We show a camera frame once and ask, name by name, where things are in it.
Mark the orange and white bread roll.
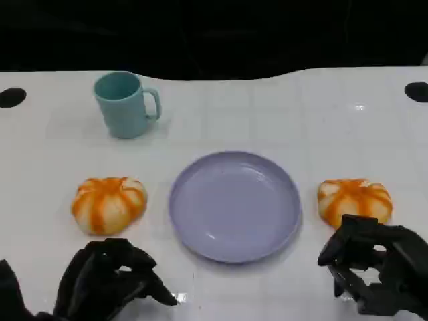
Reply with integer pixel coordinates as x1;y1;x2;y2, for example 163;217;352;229
71;176;148;236
316;178;393;231

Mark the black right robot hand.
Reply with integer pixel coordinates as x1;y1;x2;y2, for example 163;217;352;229
317;213;428;317

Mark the lilac plate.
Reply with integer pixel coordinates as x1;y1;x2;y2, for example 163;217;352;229
169;150;304;265

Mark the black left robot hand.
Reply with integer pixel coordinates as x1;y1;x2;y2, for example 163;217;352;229
53;237;179;321

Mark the black table cable grommet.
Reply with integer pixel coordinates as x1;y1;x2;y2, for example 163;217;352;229
0;87;27;109
403;82;428;103

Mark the pale green mug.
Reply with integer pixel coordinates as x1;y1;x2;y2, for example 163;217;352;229
93;70;163;140

